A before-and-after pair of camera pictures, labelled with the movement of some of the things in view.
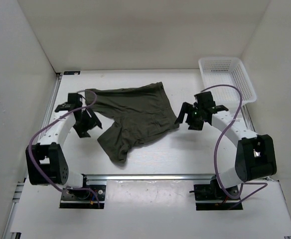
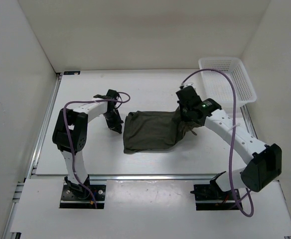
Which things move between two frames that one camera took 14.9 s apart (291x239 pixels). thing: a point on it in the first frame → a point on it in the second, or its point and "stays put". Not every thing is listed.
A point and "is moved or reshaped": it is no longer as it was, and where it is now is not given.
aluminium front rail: x=148 y=177 stays put
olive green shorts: x=139 y=112 is moved or reshaped
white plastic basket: x=227 y=70 stays put
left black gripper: x=81 y=131 → x=117 y=128
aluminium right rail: x=247 y=118 stays put
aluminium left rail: x=51 y=108 stays put
